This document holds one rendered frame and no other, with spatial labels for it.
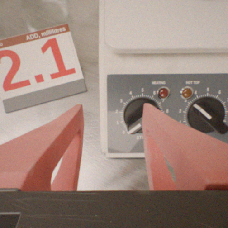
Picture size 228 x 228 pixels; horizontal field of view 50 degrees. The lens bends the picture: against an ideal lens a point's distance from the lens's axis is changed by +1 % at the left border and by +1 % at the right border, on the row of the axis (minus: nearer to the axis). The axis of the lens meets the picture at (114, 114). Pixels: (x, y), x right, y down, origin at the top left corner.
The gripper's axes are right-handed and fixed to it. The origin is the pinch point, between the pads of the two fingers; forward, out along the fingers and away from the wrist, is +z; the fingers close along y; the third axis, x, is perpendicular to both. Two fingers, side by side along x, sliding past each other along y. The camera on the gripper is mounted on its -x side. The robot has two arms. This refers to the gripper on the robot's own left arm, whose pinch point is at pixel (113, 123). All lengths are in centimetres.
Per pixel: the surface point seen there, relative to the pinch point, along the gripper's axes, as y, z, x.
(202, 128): -7.9, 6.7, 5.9
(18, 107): 10.0, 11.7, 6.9
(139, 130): -2.2, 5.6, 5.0
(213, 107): -8.6, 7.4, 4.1
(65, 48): 4.8, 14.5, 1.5
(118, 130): -0.5, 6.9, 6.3
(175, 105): -5.4, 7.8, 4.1
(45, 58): 6.9, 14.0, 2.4
